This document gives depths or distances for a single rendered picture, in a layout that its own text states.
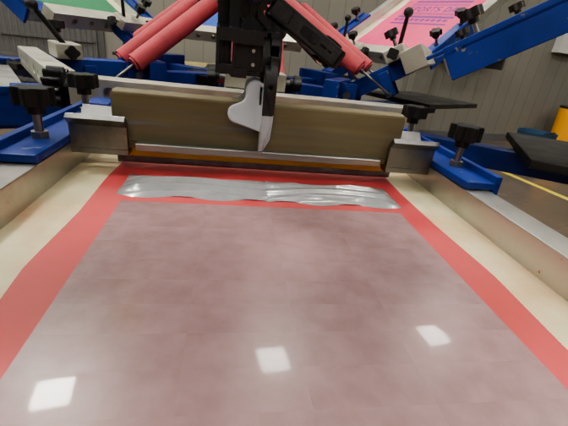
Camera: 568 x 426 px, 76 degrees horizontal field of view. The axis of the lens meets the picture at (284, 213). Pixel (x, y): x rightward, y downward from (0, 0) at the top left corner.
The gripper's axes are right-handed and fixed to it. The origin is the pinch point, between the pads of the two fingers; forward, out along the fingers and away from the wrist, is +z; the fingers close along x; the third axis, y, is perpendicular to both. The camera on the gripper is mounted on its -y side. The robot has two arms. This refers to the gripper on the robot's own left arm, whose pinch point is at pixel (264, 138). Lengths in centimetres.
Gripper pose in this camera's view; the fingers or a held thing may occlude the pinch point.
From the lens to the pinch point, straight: 54.6
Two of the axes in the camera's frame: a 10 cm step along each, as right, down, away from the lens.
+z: -1.1, 9.0, 4.2
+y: -9.9, -0.4, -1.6
